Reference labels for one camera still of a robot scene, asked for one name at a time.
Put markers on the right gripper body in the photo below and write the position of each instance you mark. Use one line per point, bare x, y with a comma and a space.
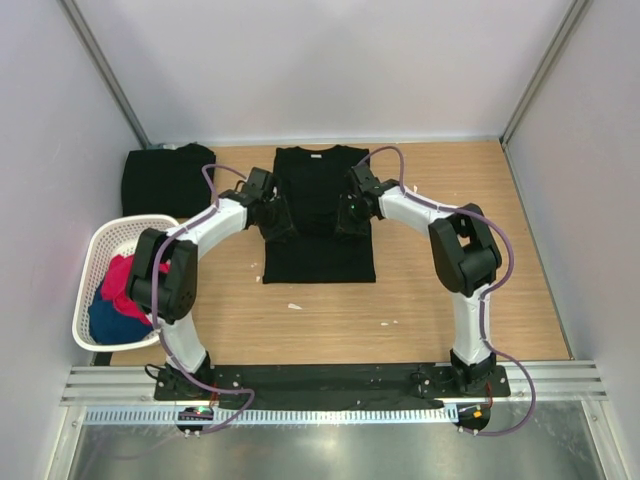
351, 219

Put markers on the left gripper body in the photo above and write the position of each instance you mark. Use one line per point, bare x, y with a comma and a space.
275, 221

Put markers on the black t shirt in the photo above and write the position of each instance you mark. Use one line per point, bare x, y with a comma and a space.
312, 183
167, 181

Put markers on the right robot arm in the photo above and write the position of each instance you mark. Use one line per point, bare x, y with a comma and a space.
465, 257

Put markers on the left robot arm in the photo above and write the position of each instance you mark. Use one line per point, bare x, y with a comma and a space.
163, 280

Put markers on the small white paper bits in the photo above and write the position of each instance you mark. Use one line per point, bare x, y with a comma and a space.
257, 269

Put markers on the folded black t shirt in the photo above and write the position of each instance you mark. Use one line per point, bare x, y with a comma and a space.
167, 181

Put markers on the white plastic laundry basket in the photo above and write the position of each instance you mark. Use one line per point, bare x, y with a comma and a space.
118, 236

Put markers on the pink t shirt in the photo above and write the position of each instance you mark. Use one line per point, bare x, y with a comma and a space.
114, 289

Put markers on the blue t shirt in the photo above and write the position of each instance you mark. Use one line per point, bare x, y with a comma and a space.
107, 326

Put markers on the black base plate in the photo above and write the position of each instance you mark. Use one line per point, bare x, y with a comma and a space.
349, 387

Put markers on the slotted cable duct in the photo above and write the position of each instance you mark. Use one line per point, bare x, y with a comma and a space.
200, 415

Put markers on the aluminium rail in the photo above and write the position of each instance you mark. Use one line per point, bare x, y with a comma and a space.
553, 381

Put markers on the right frame post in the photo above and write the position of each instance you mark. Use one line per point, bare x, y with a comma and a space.
567, 27

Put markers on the frame post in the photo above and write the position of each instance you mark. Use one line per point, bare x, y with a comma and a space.
97, 57
567, 27

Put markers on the left frame post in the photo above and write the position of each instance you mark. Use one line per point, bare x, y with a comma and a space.
97, 57

